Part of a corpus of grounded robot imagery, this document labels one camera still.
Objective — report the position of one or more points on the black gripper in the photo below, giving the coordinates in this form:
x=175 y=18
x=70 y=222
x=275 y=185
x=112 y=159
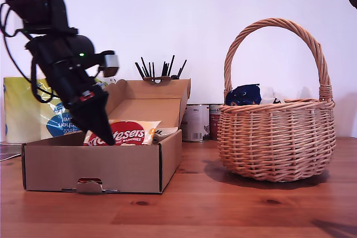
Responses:
x=72 y=82

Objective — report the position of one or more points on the red yellow Maltesers bunnies bag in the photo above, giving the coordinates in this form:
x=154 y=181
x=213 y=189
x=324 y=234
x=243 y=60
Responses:
x=134 y=135

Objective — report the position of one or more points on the white green-print egg bag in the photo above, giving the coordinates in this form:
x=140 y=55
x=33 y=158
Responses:
x=167 y=131
x=269 y=97

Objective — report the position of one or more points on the blue chocolate orange egg bag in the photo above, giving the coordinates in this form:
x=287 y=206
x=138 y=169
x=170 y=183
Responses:
x=242 y=96

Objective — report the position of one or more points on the brown cardboard box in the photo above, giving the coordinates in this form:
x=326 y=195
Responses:
x=83 y=165

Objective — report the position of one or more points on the thin black stick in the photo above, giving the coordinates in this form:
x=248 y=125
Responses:
x=145 y=66
x=171 y=65
x=153 y=69
x=139 y=69
x=182 y=68

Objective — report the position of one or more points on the kitchen towel roll pack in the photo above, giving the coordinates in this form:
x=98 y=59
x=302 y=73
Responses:
x=22 y=115

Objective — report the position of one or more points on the white tin can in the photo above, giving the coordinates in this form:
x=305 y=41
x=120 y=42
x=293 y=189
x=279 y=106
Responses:
x=195 y=123

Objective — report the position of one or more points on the red tin can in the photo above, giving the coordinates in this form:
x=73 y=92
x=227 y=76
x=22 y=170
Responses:
x=216 y=123

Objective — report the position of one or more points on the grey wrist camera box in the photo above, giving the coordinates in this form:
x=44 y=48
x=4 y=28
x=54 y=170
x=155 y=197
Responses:
x=111 y=63

